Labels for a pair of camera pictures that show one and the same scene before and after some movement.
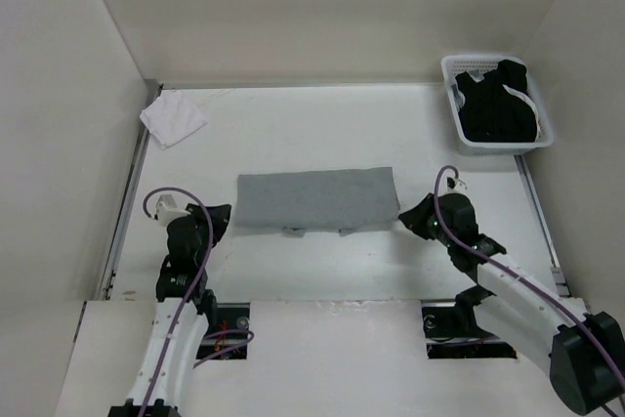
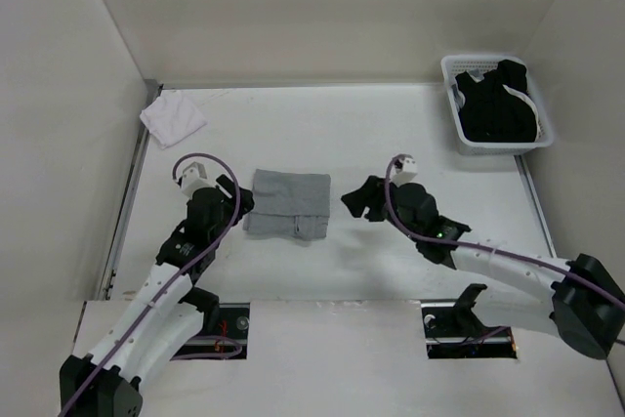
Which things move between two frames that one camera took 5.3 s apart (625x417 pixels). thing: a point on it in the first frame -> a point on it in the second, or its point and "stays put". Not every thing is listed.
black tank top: (490, 112) stays put
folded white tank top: (170, 118) stays put
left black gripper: (220, 216) -> (229, 189)
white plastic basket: (495, 104) stays put
